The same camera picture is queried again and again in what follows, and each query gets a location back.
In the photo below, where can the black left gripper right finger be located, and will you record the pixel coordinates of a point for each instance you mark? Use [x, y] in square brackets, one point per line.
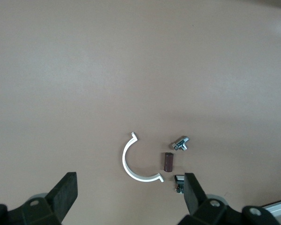
[193, 194]

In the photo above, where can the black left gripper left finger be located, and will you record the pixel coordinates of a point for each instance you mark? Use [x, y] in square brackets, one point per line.
[61, 194]

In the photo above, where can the brown cylindrical capacitor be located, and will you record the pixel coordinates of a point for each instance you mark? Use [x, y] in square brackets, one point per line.
[168, 162]

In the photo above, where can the chrome metal fitting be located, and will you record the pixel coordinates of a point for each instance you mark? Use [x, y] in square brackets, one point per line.
[178, 143]

